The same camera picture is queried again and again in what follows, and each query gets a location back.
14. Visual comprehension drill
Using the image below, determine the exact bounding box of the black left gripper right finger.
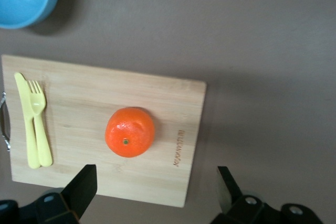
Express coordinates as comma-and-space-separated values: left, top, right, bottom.
209, 166, 281, 224

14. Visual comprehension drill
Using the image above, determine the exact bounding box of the yellow plastic fork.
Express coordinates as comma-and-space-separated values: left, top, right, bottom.
27, 80, 53, 167

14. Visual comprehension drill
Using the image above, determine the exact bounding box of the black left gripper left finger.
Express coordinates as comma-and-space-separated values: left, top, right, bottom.
19, 164, 98, 224

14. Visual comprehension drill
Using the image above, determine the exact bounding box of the wooden cutting board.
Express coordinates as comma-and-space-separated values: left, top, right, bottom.
1, 55, 207, 208

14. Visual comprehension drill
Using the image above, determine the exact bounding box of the orange mandarin fruit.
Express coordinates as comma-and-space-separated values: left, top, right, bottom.
104, 106, 155, 158

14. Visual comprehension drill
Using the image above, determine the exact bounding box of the brown table cover mat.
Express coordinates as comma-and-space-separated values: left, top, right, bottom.
0, 0, 336, 224

